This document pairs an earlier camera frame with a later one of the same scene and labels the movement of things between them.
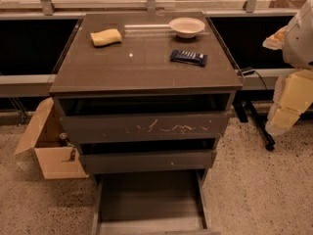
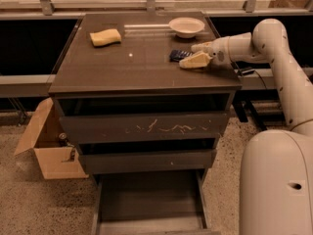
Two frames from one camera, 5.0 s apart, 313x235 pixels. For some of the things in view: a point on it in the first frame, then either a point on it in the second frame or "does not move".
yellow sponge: (106, 37) does not move
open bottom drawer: (152, 203) does not move
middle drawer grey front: (147, 159) does not move
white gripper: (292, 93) to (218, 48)
